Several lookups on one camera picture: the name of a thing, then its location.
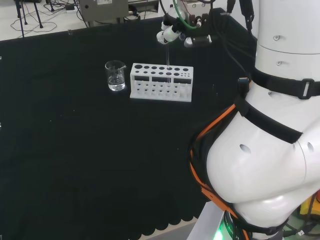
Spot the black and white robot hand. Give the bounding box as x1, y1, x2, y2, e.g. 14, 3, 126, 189
156, 6, 226, 48

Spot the clear glass rod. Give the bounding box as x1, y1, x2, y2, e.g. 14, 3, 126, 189
165, 42, 172, 87

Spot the white test tube rack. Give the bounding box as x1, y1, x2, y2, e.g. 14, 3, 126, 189
129, 62, 195, 104

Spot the clear glass beaker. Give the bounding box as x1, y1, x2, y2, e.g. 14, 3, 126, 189
104, 59, 127, 92

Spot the grey metal cabinet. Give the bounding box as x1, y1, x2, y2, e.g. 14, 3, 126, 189
78, 0, 130, 27

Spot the black bench cloth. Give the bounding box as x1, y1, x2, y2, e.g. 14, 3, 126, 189
0, 11, 260, 240

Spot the black tripod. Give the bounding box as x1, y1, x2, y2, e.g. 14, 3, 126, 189
13, 0, 45, 38

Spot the black cable with blue plug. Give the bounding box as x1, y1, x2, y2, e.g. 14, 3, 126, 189
219, 12, 252, 98

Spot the black floor cable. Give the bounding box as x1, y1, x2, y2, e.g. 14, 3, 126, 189
10, 20, 58, 34

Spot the orange cable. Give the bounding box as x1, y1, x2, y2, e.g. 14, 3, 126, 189
189, 103, 251, 240

